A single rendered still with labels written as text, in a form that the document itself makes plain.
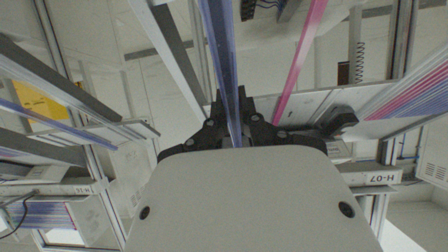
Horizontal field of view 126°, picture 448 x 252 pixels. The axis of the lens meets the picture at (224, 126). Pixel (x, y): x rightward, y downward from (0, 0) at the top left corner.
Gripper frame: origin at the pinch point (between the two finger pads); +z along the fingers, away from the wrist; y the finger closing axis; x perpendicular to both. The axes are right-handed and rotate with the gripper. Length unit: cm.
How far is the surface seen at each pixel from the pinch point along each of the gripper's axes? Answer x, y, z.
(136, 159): -72, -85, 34
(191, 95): -5.2, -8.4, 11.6
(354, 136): -37, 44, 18
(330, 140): -25.9, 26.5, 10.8
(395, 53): -16, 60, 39
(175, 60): 2.0, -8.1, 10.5
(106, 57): -10, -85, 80
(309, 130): -24.9, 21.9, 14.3
